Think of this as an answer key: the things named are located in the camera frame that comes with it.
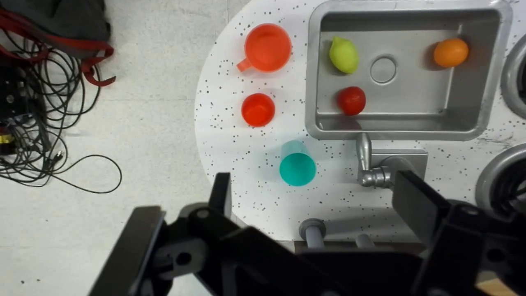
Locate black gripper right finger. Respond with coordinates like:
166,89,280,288
391,169,526,296

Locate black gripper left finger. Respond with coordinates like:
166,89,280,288
89,171,245,296

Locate light blue plastic cup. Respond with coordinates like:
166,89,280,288
278,138,319,189

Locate orange plastic mug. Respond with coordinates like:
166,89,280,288
235,21,294,76

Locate black coil stove burner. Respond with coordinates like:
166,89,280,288
475,145,526,219
500,35,526,120

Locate silver toy faucet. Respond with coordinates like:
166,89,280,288
355,132,429,191

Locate wooden toy kitchen unit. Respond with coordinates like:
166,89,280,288
194,0,526,253

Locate metal toy sink basin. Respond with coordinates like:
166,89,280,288
304,0,515,141

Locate red toy tomato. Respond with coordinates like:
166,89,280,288
336,86,368,118
240,91,278,128

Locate orange toy fruit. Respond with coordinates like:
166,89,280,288
431,36,472,71

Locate yellow-green toy lemon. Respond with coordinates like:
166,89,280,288
327,35,362,76

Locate black floor cable tangle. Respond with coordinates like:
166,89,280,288
0,26,125,196

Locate black bag red straps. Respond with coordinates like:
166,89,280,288
0,0,119,89

